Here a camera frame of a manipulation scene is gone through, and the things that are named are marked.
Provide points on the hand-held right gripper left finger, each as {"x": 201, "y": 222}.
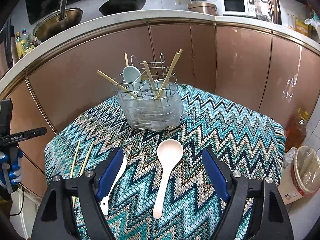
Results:
{"x": 112, "y": 172}

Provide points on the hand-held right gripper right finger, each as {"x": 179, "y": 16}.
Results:
{"x": 215, "y": 172}

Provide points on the bamboo chopstick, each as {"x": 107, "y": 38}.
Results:
{"x": 171, "y": 71}
{"x": 126, "y": 59}
{"x": 172, "y": 62}
{"x": 150, "y": 78}
{"x": 115, "y": 83}
{"x": 86, "y": 158}
{"x": 75, "y": 158}

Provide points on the white plastic spoon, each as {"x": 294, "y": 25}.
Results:
{"x": 105, "y": 207}

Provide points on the pink plastic spoon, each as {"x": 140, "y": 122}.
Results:
{"x": 170, "y": 152}

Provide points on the light blue plastic spoon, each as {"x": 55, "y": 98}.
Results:
{"x": 131, "y": 75}

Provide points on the person's left hand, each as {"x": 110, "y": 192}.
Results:
{"x": 15, "y": 166}

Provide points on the teal zigzag table cloth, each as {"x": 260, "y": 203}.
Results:
{"x": 212, "y": 135}

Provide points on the clear plastic bag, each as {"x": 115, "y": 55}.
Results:
{"x": 290, "y": 156}

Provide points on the cardboard box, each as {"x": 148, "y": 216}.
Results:
{"x": 290, "y": 192}

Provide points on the large cooking oil bottle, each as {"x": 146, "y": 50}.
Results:
{"x": 296, "y": 130}

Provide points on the copper thermos jug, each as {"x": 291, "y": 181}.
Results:
{"x": 8, "y": 45}

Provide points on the green-capped oil bottle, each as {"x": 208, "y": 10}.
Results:
{"x": 27, "y": 41}

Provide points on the steel wok with lid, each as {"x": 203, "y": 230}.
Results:
{"x": 57, "y": 22}

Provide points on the copper rice cooker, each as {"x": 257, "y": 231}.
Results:
{"x": 202, "y": 8}

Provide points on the white microwave oven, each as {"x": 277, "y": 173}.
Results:
{"x": 235, "y": 6}

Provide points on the clear soap bottle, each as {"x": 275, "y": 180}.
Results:
{"x": 291, "y": 21}

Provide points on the yellow detergent bottle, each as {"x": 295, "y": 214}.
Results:
{"x": 303, "y": 27}

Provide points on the wooden cutting board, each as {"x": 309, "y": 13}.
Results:
{"x": 277, "y": 10}

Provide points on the crumpled plastic bag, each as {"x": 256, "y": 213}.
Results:
{"x": 313, "y": 26}

